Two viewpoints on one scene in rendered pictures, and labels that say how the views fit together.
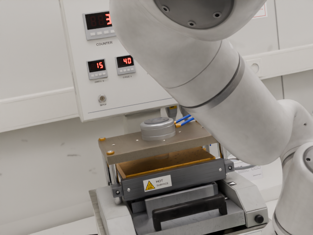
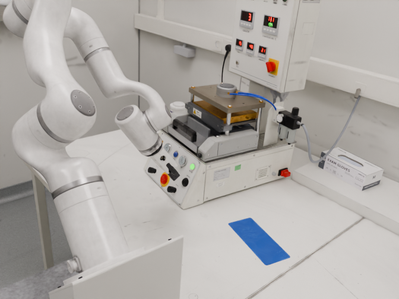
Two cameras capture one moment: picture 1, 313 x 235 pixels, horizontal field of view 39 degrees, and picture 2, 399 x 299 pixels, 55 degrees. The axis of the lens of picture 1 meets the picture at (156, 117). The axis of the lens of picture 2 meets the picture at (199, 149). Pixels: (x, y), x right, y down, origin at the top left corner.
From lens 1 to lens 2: 1.39 m
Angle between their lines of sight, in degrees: 65
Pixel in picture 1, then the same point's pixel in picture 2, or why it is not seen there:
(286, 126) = (105, 86)
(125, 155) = (193, 91)
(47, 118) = not seen: hidden behind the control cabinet
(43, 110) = not seen: hidden behind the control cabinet
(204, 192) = (205, 130)
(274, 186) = (344, 196)
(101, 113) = (235, 70)
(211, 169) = (215, 123)
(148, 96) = (255, 73)
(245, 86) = (89, 62)
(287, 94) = not seen: outside the picture
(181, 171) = (205, 114)
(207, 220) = (185, 138)
